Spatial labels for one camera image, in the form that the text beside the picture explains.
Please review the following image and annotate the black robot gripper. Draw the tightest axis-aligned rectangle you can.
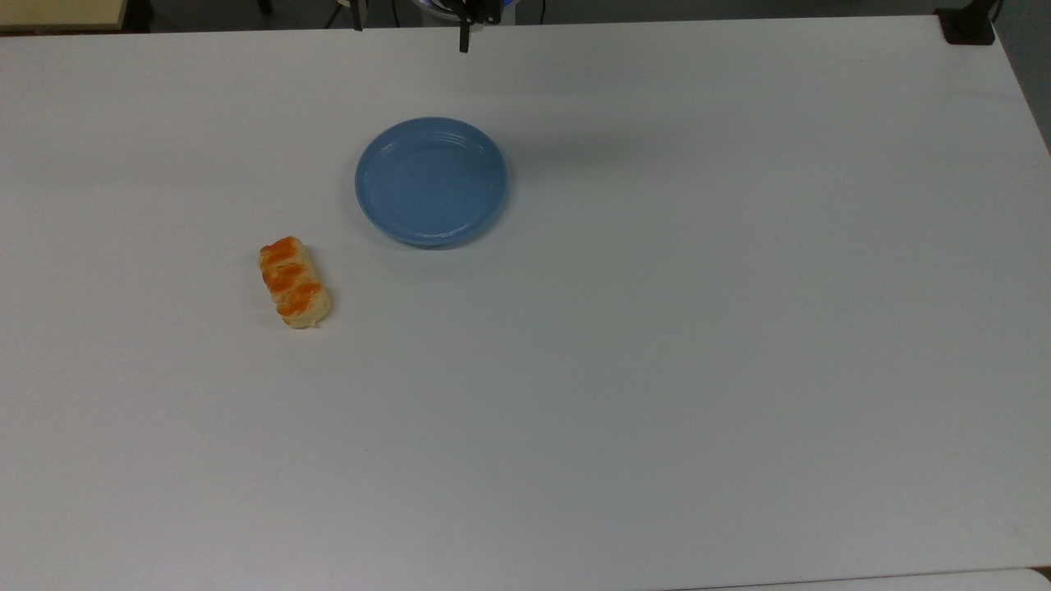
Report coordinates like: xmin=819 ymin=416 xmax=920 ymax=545
xmin=352 ymin=0 xmax=503 ymax=54

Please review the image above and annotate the blue round plate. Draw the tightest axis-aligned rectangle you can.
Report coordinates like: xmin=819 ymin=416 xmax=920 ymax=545
xmin=355 ymin=117 xmax=508 ymax=248

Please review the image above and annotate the orange glazed bread loaf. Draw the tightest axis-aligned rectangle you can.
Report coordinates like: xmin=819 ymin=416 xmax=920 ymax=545
xmin=259 ymin=236 xmax=333 ymax=330

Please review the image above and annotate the beige wooden side table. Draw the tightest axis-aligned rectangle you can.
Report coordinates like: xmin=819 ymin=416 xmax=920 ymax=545
xmin=0 ymin=0 xmax=132 ymax=34

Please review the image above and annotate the black table clamp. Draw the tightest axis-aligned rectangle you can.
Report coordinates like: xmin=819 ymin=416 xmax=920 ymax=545
xmin=936 ymin=0 xmax=1004 ymax=46

